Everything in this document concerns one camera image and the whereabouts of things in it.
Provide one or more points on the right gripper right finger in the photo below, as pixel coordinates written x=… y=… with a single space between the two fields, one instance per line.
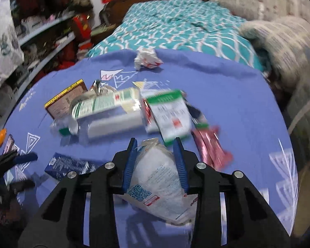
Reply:
x=250 y=220

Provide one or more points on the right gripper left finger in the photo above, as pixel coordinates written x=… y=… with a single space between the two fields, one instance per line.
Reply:
x=59 y=221

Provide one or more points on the blue white milk carton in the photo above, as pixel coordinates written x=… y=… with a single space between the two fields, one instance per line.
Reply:
x=60 y=165

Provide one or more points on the pink red wrapper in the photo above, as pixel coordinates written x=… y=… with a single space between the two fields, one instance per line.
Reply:
x=210 y=149

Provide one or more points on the white plastic bag pack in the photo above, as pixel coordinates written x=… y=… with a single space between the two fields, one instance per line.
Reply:
x=155 y=185

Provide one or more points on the green white snack packet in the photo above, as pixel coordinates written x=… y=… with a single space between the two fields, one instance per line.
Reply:
x=174 y=116

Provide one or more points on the clear plastic bottle green label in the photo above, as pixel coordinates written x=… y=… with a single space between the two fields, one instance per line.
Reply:
x=96 y=126

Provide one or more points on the orange brown snack wrapper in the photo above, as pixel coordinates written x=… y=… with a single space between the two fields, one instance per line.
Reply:
x=123 y=101

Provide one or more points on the white paper ball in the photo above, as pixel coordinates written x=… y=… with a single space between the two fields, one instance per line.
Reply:
x=147 y=57

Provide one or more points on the orange fruit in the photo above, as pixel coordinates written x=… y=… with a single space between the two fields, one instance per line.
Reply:
x=3 y=133

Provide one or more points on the yellow brown cardboard box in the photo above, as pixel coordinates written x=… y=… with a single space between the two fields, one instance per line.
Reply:
x=59 y=105

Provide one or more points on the folded grey checked quilt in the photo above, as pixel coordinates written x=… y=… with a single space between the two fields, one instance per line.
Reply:
x=285 y=40

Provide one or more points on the cluttered metal shelf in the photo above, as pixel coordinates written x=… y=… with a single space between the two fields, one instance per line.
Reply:
x=29 y=31

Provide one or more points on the red gift box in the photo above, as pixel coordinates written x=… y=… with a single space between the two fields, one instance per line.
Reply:
x=81 y=28

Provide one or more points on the teal patterned bedspread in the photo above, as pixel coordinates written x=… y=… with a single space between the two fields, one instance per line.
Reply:
x=192 y=25

